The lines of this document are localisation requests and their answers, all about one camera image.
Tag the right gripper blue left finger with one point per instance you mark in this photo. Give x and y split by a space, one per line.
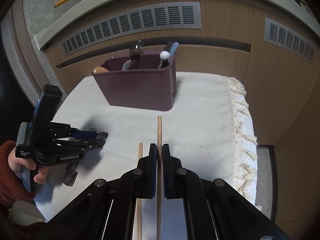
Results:
151 171

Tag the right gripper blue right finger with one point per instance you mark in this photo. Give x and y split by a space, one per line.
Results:
168 172

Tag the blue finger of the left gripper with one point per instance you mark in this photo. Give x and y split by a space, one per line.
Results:
96 140
85 135

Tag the wooden chopstick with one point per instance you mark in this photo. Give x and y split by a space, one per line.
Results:
139 201
159 175

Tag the smoky translucent plastic spoon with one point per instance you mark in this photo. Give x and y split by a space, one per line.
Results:
135 52

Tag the white-knob metal spoon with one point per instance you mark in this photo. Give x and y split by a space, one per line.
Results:
163 59

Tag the orange sweater left forearm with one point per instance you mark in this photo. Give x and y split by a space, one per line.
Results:
12 189

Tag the person's left hand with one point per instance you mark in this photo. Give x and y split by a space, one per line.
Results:
16 165

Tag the white fringed table cloth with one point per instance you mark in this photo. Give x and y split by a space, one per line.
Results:
209 128

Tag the orange wooden spoon in caddy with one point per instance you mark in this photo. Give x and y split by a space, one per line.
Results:
100 70

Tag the maroon plastic utensil caddy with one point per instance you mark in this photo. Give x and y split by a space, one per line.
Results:
146 87

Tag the white round utensil in caddy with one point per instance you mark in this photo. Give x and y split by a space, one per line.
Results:
126 65

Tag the long grey ventilation grille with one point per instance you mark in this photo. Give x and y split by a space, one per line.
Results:
173 15

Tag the small grey ventilation grille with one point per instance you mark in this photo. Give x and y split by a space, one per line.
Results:
279 35

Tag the light blue handled utensil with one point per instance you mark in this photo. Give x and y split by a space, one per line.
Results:
173 48

